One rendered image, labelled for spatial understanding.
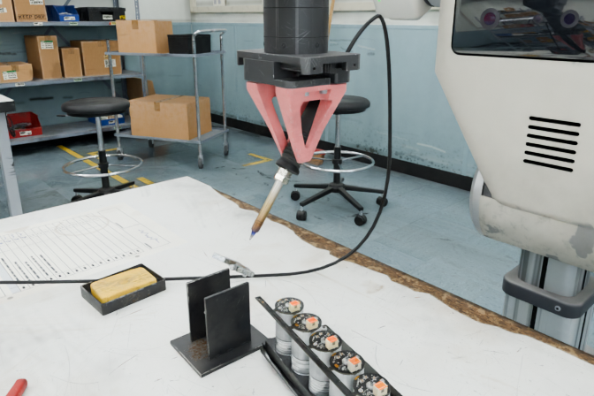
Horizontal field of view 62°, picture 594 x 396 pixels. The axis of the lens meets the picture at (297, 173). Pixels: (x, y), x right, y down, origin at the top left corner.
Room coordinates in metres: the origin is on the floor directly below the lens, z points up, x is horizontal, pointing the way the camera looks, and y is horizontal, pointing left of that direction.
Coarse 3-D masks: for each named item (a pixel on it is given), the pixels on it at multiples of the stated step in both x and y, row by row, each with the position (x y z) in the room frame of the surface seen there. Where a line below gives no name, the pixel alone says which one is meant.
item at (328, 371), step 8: (264, 304) 0.37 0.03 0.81; (272, 312) 0.36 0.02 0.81; (280, 320) 0.35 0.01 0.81; (288, 328) 0.34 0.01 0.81; (296, 336) 0.33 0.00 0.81; (304, 344) 0.32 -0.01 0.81; (312, 352) 0.31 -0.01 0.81; (312, 360) 0.30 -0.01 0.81; (320, 360) 0.30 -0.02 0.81; (320, 368) 0.29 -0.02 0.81; (328, 368) 0.29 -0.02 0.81; (328, 376) 0.28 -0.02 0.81; (336, 376) 0.28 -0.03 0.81; (336, 384) 0.27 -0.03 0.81; (344, 392) 0.27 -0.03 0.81; (352, 392) 0.27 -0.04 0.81
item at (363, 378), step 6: (354, 378) 0.28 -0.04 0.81; (360, 378) 0.28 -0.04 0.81; (366, 378) 0.28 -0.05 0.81; (372, 378) 0.28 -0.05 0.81; (378, 378) 0.28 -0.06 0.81; (384, 378) 0.28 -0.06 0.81; (354, 384) 0.27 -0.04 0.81; (360, 384) 0.27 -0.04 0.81; (366, 384) 0.27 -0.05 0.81; (354, 390) 0.27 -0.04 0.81; (366, 390) 0.27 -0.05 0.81; (372, 390) 0.27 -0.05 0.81; (390, 390) 0.27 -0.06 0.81
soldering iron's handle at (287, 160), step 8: (312, 104) 0.46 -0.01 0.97; (304, 112) 0.46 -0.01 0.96; (312, 112) 0.46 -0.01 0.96; (304, 120) 0.46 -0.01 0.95; (312, 120) 0.46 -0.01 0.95; (304, 128) 0.45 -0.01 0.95; (304, 136) 0.45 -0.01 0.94; (288, 144) 0.45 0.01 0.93; (304, 144) 0.45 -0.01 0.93; (288, 152) 0.44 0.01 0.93; (280, 160) 0.44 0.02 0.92; (288, 160) 0.44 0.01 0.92; (288, 168) 0.44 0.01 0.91; (296, 168) 0.44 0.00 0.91
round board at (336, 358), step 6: (336, 354) 0.30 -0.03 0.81; (342, 354) 0.30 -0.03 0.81; (348, 354) 0.30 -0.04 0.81; (354, 354) 0.30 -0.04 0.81; (330, 360) 0.30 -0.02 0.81; (336, 360) 0.30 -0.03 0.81; (342, 366) 0.29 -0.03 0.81; (342, 372) 0.29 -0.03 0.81; (348, 372) 0.29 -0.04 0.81; (354, 372) 0.29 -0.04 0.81
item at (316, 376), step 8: (320, 352) 0.31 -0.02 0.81; (328, 360) 0.31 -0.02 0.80; (312, 368) 0.31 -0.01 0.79; (312, 376) 0.31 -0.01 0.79; (320, 376) 0.31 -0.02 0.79; (312, 384) 0.31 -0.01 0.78; (320, 384) 0.31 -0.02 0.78; (328, 384) 0.31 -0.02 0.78; (312, 392) 0.31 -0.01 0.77; (320, 392) 0.31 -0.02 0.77; (328, 392) 0.31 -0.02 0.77
